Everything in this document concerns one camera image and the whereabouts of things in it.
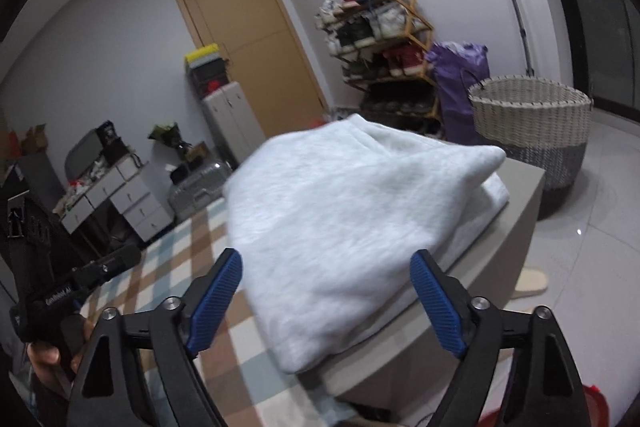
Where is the beige slipper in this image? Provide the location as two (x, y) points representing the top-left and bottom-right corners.
(512, 267), (548, 303)

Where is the person's left hand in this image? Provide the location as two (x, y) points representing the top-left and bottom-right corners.
(27, 314), (96, 388)

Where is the oval mirror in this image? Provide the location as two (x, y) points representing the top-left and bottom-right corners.
(65, 129), (108, 188)

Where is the black framed glass door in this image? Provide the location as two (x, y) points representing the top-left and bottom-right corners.
(525, 0), (640, 122)

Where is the black paper bag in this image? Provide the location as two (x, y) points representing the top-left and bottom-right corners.
(97, 121), (131, 160)

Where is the white dressing table with drawers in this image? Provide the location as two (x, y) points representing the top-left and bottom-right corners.
(60, 154), (176, 243)

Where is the pile of desk clutter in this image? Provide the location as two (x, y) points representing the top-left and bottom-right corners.
(52, 159), (121, 215)

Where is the group of sneakers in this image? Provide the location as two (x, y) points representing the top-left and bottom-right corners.
(315, 0), (433, 78)

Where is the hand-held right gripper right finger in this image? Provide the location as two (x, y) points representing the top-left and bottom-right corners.
(409, 248), (586, 427)

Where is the purple bag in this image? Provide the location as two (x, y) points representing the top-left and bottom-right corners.
(425, 41), (491, 145)

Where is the wooden door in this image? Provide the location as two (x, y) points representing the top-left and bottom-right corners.
(166, 0), (331, 142)

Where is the silver suitcase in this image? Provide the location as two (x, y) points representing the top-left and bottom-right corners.
(167, 159), (233, 223)

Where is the red plastic item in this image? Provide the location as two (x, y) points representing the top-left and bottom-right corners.
(477, 382), (608, 427)

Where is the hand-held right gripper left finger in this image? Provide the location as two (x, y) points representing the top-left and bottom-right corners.
(65, 248), (244, 427)

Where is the large cardboard box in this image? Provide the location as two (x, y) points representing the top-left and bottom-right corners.
(0, 129), (23, 165)

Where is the light grey sweatshirt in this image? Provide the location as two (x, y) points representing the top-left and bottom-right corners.
(222, 113), (511, 375)

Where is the open cardboard box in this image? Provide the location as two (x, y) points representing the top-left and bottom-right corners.
(20, 123), (48, 152)

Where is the beige upright suitcase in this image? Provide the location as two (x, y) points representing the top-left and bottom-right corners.
(201, 82), (266, 172)

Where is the yellow shoe box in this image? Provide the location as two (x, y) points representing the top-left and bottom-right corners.
(184, 43), (221, 66)

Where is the small brown box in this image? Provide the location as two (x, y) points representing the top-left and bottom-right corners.
(182, 141), (210, 162)

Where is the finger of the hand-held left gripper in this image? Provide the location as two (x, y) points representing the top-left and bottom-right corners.
(75, 244), (143, 290)

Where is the beige padded bed frame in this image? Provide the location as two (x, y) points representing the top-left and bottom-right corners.
(280, 157), (546, 408)

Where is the checkered bed sheet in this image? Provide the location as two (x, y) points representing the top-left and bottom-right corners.
(75, 194), (351, 427)

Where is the wooden shoe rack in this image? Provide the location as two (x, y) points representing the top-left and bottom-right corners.
(315, 0), (443, 135)

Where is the woven laundry basket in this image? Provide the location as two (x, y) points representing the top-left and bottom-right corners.
(467, 76), (595, 220)

